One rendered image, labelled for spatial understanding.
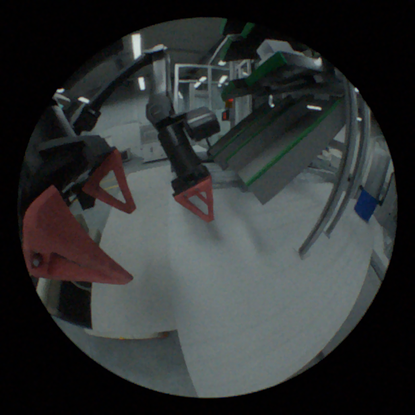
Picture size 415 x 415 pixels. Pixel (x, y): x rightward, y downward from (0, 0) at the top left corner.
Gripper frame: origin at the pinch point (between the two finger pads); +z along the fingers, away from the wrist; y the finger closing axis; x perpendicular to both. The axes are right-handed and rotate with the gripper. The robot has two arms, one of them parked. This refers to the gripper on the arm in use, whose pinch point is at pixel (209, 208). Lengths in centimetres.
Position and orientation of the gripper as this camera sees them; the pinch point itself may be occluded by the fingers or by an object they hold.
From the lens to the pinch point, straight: 27.1
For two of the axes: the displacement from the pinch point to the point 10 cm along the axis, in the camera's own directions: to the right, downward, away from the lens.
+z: 4.5, 8.5, 2.8
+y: 0.4, -3.3, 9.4
